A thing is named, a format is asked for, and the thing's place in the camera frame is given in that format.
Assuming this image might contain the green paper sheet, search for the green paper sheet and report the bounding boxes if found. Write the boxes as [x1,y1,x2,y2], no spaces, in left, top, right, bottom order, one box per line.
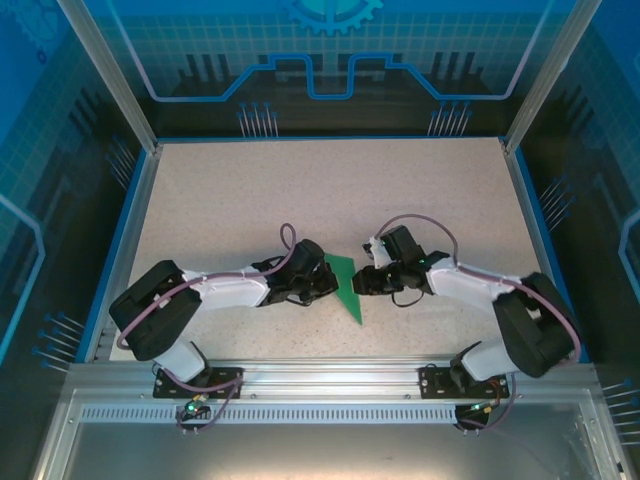
[323,252,365,327]

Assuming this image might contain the grey metal sheet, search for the grey metal sheet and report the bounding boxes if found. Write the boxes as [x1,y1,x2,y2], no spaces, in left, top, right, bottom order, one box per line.
[32,387,634,480]

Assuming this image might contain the blue table edge trim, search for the blue table edge trim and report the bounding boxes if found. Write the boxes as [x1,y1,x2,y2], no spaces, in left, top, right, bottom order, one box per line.
[74,149,151,364]
[512,149,591,364]

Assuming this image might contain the blue gear print panel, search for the blue gear print panel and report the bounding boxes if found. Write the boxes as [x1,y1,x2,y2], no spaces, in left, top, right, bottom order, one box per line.
[107,0,556,139]

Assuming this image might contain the blue grid print panel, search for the blue grid print panel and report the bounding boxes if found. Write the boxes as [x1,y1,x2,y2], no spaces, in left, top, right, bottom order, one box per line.
[519,0,640,480]
[0,0,151,480]

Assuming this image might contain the thin black right gripper wire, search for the thin black right gripper wire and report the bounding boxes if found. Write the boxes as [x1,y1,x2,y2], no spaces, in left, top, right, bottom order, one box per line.
[390,288,428,310]

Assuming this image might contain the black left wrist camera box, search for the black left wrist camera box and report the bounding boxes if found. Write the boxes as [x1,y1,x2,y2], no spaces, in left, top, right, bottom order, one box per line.
[289,238,327,276]

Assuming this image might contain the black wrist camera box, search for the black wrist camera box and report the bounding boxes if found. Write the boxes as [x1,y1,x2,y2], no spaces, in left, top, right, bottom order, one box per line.
[289,238,327,276]
[361,225,429,269]

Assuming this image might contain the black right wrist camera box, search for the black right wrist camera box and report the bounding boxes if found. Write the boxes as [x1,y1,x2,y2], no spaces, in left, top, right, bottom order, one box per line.
[361,225,429,269]

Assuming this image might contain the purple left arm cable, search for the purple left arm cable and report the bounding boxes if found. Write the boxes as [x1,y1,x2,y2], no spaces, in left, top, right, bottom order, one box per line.
[115,222,297,389]

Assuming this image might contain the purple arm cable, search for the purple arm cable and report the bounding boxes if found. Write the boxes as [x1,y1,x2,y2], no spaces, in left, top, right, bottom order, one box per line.
[376,213,584,374]
[115,222,297,389]

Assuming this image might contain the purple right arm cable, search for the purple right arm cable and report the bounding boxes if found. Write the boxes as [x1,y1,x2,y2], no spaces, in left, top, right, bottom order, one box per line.
[376,213,584,374]

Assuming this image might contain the aluminium mounting rail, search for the aluminium mounting rail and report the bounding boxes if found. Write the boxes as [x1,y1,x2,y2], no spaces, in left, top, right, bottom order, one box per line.
[67,357,599,401]

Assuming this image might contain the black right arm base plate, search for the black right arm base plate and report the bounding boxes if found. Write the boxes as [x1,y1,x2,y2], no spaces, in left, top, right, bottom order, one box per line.
[418,364,506,400]

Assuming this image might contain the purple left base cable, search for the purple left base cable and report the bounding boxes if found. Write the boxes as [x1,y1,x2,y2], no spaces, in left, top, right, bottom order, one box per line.
[159,372,246,437]

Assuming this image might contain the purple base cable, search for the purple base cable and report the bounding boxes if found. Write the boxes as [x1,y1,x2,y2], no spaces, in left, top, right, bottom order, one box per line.
[159,372,246,437]
[457,364,519,434]

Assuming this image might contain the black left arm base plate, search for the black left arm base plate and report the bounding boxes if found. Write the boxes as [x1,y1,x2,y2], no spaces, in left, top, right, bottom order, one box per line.
[152,366,245,400]

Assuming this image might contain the slotted grey cable duct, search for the slotted grey cable duct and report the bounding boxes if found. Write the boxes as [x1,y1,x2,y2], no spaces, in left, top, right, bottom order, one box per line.
[79,405,464,426]

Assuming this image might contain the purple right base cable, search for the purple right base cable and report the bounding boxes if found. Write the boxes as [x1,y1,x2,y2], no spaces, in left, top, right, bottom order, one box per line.
[457,364,519,434]

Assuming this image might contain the aluminium side rail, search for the aluminium side rail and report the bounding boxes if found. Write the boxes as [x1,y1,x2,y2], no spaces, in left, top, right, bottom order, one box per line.
[82,144,164,364]

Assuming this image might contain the aluminium frame post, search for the aluminium frame post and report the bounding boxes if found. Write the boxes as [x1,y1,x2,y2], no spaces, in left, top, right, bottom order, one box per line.
[499,0,604,156]
[54,0,164,156]

